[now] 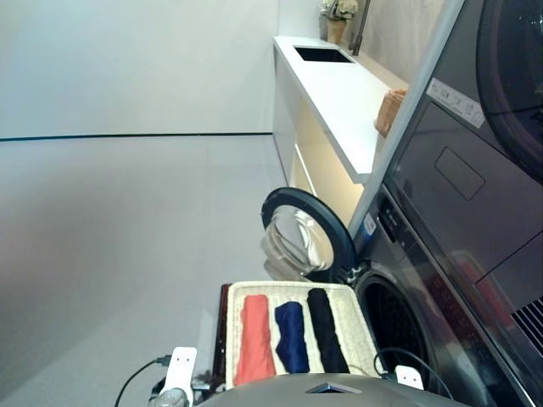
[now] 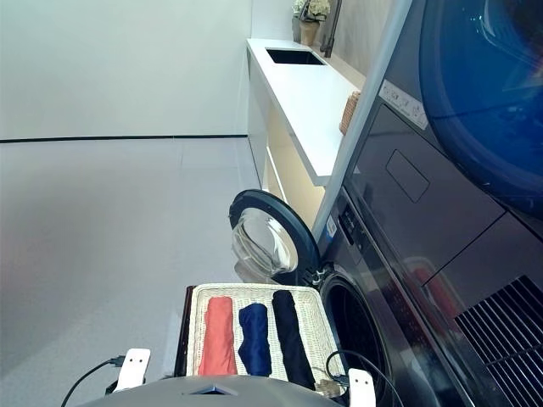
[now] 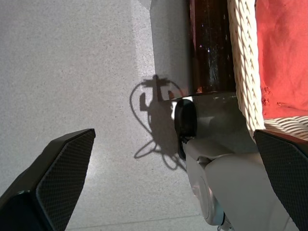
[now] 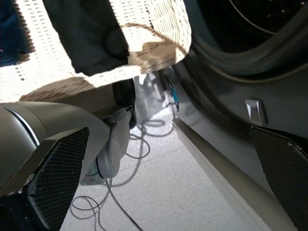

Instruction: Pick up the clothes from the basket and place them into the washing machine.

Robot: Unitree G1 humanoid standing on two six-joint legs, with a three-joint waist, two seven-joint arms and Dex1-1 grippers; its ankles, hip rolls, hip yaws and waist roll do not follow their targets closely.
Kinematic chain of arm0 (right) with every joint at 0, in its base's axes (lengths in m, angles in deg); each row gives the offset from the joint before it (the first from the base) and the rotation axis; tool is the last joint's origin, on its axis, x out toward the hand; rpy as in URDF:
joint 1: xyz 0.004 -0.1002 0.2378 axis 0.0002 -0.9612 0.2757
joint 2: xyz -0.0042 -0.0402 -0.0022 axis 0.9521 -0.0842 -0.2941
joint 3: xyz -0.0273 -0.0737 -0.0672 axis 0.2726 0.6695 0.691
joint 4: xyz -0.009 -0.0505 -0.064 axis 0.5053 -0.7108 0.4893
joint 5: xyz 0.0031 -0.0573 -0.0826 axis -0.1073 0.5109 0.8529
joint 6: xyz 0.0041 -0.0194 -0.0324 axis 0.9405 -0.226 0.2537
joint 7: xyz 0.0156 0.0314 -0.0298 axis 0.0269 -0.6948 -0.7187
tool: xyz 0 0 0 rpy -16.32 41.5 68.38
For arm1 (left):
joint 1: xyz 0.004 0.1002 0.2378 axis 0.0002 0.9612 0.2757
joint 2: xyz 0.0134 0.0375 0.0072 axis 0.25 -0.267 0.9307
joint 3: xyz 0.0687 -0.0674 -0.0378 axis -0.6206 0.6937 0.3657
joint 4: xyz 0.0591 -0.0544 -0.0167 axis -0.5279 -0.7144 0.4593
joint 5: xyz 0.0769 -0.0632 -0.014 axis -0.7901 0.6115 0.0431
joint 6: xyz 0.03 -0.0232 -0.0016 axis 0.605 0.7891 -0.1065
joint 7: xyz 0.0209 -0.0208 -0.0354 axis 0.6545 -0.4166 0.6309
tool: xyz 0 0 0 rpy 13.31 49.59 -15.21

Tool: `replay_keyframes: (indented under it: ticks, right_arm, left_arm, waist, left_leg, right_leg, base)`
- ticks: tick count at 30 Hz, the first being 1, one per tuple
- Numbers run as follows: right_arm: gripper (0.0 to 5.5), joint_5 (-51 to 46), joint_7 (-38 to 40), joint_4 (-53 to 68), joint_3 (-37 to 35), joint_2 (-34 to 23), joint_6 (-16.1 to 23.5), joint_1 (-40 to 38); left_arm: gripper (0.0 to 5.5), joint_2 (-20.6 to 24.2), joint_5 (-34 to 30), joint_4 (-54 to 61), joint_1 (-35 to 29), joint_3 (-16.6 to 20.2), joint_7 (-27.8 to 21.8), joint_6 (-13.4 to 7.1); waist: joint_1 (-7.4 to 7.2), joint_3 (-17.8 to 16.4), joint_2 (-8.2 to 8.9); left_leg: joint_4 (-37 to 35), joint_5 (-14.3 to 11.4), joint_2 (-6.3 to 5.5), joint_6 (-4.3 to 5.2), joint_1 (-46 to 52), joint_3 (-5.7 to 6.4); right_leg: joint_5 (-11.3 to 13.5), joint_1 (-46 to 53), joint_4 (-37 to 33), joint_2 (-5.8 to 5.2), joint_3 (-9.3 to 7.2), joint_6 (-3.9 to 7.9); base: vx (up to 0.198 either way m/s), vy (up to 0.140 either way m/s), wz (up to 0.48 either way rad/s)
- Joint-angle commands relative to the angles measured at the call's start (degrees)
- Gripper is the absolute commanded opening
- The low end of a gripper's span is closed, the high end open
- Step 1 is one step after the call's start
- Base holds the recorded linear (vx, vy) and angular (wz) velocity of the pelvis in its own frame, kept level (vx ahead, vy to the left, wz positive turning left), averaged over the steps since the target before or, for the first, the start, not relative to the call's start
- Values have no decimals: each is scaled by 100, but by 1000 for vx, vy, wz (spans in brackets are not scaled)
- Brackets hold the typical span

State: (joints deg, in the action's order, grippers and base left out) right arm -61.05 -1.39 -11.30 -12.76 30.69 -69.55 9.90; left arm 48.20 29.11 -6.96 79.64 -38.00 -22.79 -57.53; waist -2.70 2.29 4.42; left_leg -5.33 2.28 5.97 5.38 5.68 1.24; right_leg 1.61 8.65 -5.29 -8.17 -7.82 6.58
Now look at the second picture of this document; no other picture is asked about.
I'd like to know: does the navy blue cloth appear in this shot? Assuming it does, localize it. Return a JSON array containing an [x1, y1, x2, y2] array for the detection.
[[237, 303, 272, 377]]

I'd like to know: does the black cloth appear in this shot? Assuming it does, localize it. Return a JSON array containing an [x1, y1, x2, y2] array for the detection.
[[271, 289, 317, 391]]

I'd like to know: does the red cloth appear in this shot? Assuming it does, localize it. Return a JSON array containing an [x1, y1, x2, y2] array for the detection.
[[197, 296, 238, 376]]

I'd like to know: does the small brown woven basket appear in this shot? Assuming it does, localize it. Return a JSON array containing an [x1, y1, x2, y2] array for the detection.
[[339, 90, 361, 136]]

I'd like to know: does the pale woven laundry basket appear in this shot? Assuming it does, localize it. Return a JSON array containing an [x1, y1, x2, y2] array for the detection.
[[186, 282, 344, 398]]

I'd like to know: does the dark brown basket stand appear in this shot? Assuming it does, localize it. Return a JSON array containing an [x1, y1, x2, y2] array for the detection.
[[173, 285, 196, 378]]

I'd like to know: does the grey front-loading washing machine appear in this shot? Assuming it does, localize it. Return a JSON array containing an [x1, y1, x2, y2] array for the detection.
[[312, 186, 489, 407]]

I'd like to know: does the round glass washer door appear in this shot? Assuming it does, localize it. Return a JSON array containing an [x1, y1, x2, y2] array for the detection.
[[227, 188, 322, 286]]

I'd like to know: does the white counter cabinet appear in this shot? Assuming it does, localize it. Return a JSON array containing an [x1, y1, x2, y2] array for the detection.
[[245, 37, 361, 232]]

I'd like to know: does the dark rectangular sink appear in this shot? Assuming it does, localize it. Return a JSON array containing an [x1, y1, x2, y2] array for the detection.
[[265, 47, 327, 67]]

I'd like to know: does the tan pot with white flowers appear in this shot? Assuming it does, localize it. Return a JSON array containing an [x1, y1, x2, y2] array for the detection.
[[291, 0, 332, 47]]

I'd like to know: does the dark tall faucet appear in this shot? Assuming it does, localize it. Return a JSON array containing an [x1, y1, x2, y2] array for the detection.
[[318, 0, 343, 59]]

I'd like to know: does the silver robot torso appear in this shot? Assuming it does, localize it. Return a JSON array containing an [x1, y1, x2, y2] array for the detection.
[[74, 375, 349, 407]]

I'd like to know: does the dark stacked dryer unit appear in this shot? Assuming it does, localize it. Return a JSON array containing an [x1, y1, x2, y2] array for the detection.
[[343, 0, 543, 407]]

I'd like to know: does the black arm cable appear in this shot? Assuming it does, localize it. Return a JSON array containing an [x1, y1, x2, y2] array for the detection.
[[60, 357, 126, 407], [325, 349, 402, 407]]

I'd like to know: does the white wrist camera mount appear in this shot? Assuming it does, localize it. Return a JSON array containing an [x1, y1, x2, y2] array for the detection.
[[113, 348, 152, 393], [346, 367, 378, 407]]

